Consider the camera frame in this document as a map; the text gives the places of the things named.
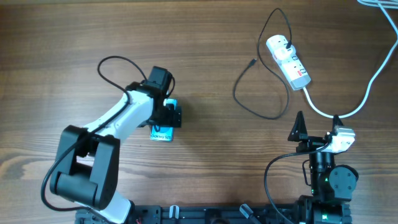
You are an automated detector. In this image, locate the black mounting rail base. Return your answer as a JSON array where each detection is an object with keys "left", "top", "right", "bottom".
[{"left": 74, "top": 203, "right": 352, "bottom": 224}]

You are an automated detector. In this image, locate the white charger plug adapter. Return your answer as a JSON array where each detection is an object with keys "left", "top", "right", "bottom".
[{"left": 274, "top": 45, "right": 296, "bottom": 61}]

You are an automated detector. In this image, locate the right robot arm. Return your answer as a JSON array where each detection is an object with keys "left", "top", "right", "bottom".
[{"left": 288, "top": 111, "right": 359, "bottom": 223}]

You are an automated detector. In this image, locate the white power strip cord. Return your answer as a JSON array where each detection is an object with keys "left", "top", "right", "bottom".
[{"left": 302, "top": 0, "right": 398, "bottom": 119}]

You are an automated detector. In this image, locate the black USB charging cable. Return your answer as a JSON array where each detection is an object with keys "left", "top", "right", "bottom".
[{"left": 233, "top": 7, "right": 293, "bottom": 120}]

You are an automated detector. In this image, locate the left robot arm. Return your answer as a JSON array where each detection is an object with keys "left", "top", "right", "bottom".
[{"left": 44, "top": 67, "right": 182, "bottom": 223}]

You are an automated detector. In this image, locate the white power strip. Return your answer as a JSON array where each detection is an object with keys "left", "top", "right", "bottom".
[{"left": 266, "top": 35, "right": 311, "bottom": 91}]

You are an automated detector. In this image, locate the turquoise Galaxy smartphone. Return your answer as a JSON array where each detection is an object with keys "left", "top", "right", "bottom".
[{"left": 150, "top": 98, "right": 178, "bottom": 143}]

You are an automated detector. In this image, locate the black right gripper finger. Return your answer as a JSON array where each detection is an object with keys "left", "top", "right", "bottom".
[
  {"left": 332, "top": 114, "right": 343, "bottom": 131},
  {"left": 287, "top": 111, "right": 308, "bottom": 142}
]

